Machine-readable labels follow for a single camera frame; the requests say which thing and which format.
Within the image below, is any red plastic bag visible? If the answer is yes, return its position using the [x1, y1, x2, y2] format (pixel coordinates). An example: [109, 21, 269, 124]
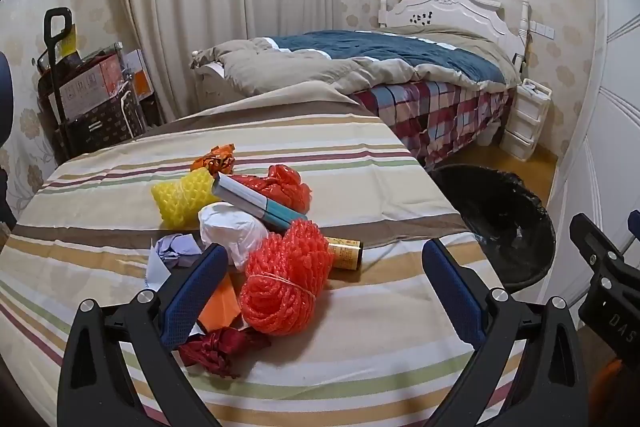
[249, 164, 312, 214]

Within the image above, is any dark blue fan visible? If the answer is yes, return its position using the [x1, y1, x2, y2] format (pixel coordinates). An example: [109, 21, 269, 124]
[0, 51, 17, 230]

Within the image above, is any person's right forearm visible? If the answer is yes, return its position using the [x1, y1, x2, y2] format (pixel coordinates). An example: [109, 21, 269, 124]
[594, 354, 632, 414]

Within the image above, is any white tissue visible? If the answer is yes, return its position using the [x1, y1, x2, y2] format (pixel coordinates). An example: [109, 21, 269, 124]
[198, 202, 269, 271]

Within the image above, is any yellow tag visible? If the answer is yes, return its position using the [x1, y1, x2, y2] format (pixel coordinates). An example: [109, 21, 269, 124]
[59, 26, 79, 64]

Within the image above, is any cream curtain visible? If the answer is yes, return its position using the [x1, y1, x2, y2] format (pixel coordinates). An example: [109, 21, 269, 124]
[116, 0, 347, 124]

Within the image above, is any white bed footboard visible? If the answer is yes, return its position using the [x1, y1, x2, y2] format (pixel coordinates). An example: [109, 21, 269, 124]
[192, 56, 251, 112]

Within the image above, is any orange and white box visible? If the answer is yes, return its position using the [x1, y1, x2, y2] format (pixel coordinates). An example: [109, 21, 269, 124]
[122, 49, 155, 98]

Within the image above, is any brown patterned bag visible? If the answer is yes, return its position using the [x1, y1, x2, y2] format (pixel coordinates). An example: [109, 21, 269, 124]
[62, 88, 147, 154]

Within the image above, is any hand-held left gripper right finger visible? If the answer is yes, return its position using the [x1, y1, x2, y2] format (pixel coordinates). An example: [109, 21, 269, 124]
[421, 238, 592, 427]

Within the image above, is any yellow foam net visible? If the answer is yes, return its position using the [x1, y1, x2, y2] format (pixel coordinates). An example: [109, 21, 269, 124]
[151, 168, 221, 228]

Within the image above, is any white bed headboard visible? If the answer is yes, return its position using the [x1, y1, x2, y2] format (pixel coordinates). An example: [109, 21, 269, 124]
[377, 0, 532, 70]

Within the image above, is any dark red crumpled wrapper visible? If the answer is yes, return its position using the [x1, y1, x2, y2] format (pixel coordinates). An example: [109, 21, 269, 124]
[178, 326, 272, 379]

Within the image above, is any plaid bed sheet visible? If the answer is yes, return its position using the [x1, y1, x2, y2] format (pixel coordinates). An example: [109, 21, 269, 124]
[349, 78, 516, 168]

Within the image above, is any cardboard box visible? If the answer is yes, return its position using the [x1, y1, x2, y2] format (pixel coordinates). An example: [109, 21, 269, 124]
[56, 56, 125, 118]

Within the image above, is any orange crumpled wrapper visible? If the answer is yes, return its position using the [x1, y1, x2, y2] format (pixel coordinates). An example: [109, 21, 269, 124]
[191, 143, 237, 176]

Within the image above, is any white and teal carton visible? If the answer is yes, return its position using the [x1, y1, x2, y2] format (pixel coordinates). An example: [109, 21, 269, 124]
[212, 172, 307, 231]

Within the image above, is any red foam net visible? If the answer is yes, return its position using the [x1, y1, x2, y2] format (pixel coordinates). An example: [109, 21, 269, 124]
[239, 219, 335, 336]

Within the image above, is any striped tablecloth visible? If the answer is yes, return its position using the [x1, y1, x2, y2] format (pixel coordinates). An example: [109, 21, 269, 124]
[0, 81, 528, 427]

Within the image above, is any white plastic drawer unit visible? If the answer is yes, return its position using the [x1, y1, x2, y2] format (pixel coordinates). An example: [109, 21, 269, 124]
[499, 78, 554, 158]

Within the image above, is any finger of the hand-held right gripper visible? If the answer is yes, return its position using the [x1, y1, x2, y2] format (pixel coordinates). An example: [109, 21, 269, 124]
[626, 214, 640, 258]
[569, 213, 627, 279]

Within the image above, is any orange paper sheet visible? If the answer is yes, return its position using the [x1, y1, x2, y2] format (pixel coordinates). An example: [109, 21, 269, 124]
[197, 273, 242, 334]

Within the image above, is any beige and blue quilt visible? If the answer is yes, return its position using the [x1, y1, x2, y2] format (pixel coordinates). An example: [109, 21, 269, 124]
[190, 29, 517, 100]

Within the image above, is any brown and gold bottle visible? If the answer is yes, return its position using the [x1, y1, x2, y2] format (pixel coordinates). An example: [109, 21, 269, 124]
[324, 237, 364, 271]

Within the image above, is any black trash bin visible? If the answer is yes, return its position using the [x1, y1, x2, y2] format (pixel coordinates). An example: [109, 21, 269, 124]
[429, 164, 557, 292]

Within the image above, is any lavender crumpled paper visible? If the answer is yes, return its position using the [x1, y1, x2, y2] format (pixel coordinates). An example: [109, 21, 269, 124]
[145, 234, 202, 294]

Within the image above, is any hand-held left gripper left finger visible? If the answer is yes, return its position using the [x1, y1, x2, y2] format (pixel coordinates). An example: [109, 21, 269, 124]
[57, 243, 231, 427]

